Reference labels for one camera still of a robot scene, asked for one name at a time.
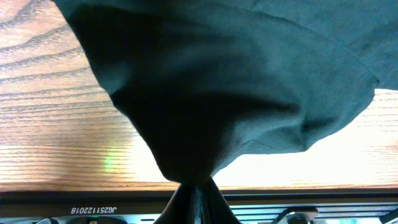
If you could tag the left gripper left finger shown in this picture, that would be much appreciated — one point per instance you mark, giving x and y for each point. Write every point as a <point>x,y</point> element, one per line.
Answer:
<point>180,208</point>

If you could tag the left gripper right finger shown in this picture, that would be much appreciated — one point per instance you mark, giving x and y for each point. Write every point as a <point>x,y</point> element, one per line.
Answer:
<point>215,208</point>

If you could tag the black t-shirt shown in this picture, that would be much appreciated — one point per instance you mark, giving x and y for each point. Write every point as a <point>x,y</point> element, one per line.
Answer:
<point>205,82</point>

